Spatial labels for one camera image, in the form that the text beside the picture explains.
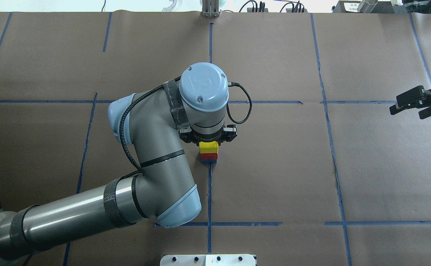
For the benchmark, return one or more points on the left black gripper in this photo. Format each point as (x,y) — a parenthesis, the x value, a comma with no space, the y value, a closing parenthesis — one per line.
(231,134)

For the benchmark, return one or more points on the yellow wooden cube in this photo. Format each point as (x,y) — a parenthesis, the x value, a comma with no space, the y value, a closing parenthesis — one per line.
(208,148)

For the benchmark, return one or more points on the blue wooden cube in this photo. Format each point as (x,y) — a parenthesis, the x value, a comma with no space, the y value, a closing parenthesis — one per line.
(208,161)

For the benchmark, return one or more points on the red wooden cube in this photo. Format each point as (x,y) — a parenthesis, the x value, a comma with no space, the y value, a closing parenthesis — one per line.
(208,156)

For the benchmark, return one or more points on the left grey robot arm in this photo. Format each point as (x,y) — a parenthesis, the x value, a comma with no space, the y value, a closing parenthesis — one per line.
(151,127)

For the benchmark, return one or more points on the silver metal cup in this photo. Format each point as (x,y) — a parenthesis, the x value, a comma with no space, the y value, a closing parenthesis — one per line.
(367,6)

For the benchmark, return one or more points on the black power strip left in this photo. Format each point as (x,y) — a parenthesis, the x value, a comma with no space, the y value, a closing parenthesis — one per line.
(253,6)

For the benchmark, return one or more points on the black power strip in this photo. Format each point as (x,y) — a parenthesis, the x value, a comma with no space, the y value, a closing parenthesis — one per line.
(253,6)
(295,7)

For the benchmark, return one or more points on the black power strip right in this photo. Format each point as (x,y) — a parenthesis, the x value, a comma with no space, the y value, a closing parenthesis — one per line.
(295,7)

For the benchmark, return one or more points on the aluminium frame post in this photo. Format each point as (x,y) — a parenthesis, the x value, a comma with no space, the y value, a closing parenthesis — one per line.
(210,8)

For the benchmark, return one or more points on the white camera mast base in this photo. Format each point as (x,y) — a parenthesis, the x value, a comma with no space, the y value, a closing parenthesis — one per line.
(209,260)

